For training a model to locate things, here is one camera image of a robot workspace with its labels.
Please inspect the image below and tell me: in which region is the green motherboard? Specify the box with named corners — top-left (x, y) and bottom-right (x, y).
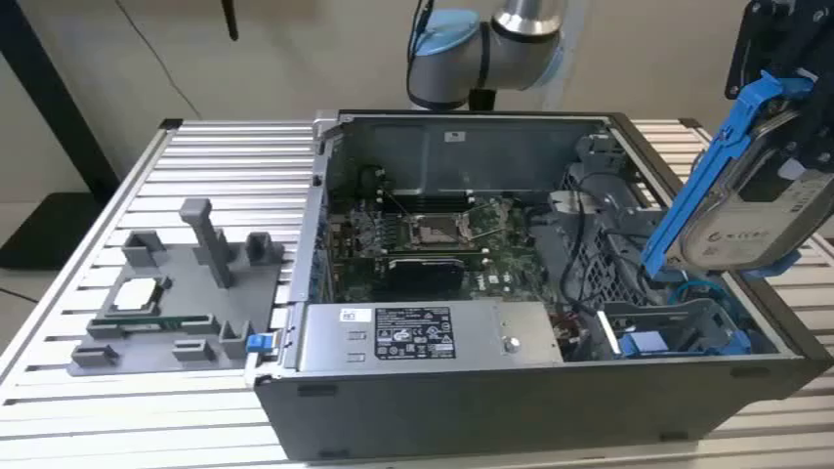
top-left (318, 194), bottom-right (562, 304)

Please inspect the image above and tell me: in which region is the thin locking lever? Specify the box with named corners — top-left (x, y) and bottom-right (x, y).
top-left (380, 189), bottom-right (414, 220)

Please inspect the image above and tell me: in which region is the grey parts rack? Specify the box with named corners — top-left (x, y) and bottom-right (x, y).
top-left (69, 197), bottom-right (289, 377)

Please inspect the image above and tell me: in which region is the green RAM stick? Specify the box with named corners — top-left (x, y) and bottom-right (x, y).
top-left (94, 316), bottom-right (214, 331)

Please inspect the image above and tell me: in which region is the metal socket cover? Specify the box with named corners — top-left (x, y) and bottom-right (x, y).
top-left (466, 202), bottom-right (516, 240)

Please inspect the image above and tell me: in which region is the open dark PC case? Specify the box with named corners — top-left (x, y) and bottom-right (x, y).
top-left (245, 107), bottom-right (834, 463)

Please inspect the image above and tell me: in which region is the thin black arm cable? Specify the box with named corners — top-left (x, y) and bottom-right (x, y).
top-left (409, 0), bottom-right (437, 60)

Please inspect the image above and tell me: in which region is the silver CPU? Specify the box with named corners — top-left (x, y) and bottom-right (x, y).
top-left (111, 278), bottom-right (163, 312)

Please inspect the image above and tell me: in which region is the grey metal disk bay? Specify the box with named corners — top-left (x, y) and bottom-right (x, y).
top-left (533, 131), bottom-right (784, 365)

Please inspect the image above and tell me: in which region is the CPU socket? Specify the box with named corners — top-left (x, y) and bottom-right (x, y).
top-left (408, 212), bottom-right (474, 248)

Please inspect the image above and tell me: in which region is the black RAM slots block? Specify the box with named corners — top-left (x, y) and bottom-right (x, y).
top-left (376, 192), bottom-right (476, 216)

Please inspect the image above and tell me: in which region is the black stand with base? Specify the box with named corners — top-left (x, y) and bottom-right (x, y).
top-left (0, 0), bottom-right (126, 271)

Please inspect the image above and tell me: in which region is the black antenna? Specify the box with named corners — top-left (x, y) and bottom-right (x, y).
top-left (219, 0), bottom-right (241, 41)

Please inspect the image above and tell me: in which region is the silver power supply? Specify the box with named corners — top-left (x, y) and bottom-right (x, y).
top-left (297, 301), bottom-right (566, 370)

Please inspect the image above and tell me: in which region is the thin black wall cable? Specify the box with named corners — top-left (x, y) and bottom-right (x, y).
top-left (115, 0), bottom-right (202, 121)

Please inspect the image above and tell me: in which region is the light blue disk wire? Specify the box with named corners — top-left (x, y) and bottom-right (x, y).
top-left (673, 275), bottom-right (729, 317)

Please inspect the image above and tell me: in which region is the thin black case cable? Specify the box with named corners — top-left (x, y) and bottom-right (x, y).
top-left (558, 170), bottom-right (632, 314)

